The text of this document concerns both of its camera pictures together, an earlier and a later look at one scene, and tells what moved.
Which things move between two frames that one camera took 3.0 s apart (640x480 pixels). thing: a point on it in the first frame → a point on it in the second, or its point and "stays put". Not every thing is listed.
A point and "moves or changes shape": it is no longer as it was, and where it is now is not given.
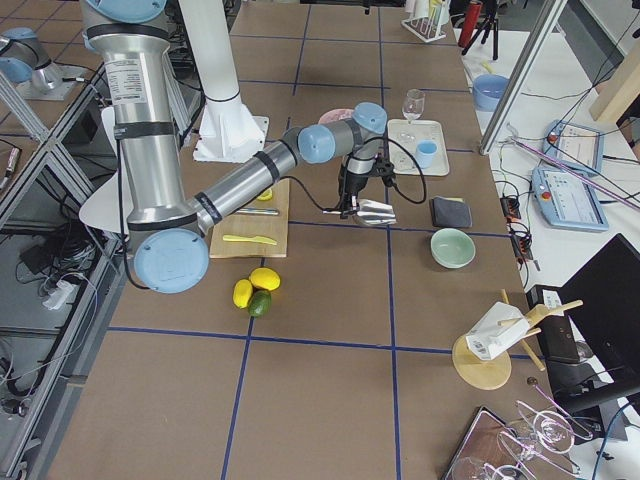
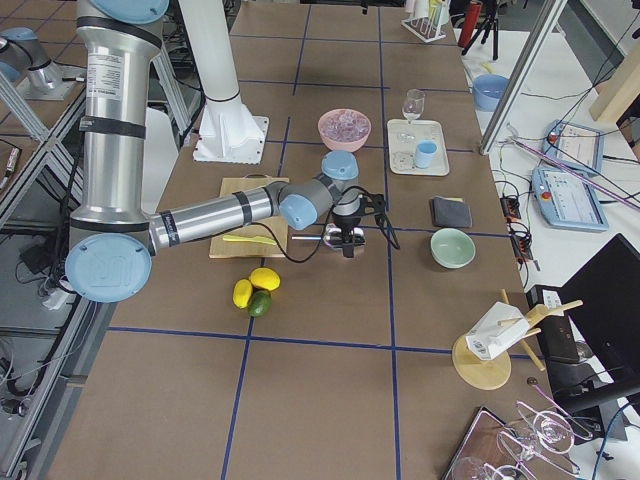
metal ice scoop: x=372 y=213 moves or changes shape
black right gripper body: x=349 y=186 → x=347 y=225
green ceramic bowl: x=452 y=248 stays put
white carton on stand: x=497 y=328 stays put
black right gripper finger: x=354 y=204 → x=359 y=240
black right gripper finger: x=347 y=209 → x=348 y=250
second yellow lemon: x=242 y=293 stays put
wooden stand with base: x=492 y=374 stays put
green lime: x=260 y=303 stays put
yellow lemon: x=265 y=278 stays put
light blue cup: x=425 y=150 stays put
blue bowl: x=488 y=90 stays put
